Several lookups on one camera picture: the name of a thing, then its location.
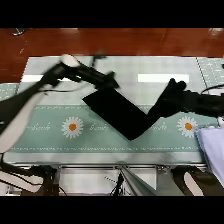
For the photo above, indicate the silver frame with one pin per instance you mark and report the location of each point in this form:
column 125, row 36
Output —
column 140, row 187

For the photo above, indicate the pale lavender garment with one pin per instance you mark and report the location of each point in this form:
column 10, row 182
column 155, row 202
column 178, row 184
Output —
column 213, row 150

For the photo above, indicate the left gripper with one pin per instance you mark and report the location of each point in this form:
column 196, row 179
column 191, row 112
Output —
column 106, row 80

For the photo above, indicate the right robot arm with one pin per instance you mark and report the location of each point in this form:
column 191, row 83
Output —
column 203, row 101

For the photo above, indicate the black garment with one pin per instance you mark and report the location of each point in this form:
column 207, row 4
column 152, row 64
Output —
column 116, row 110

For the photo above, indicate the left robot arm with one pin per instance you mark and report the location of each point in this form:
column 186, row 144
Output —
column 19, row 115

